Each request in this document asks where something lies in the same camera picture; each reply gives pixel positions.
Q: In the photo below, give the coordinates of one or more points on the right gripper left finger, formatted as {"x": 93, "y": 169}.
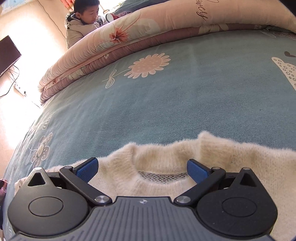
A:
{"x": 77, "y": 178}

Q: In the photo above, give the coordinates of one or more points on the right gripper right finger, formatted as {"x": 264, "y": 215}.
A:
{"x": 206, "y": 179}

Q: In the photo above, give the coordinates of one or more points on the cream knit sweater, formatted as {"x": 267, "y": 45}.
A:
{"x": 255, "y": 200}

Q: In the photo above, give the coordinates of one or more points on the person's left hand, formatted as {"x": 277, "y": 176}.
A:
{"x": 3, "y": 187}

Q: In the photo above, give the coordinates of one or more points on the blue floral bed sheet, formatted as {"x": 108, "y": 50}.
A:
{"x": 236, "y": 85}

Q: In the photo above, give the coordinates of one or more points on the person in beige jacket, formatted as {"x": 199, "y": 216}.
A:
{"x": 83, "y": 20}

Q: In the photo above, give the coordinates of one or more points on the pink floral quilt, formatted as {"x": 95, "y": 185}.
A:
{"x": 155, "y": 25}

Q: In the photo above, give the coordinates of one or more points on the white red cylindrical can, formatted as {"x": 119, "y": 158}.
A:
{"x": 111, "y": 17}

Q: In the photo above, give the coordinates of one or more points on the grey-green pillow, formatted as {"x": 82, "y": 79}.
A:
{"x": 134, "y": 5}

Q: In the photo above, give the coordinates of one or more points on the black wall television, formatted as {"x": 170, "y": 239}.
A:
{"x": 9, "y": 54}

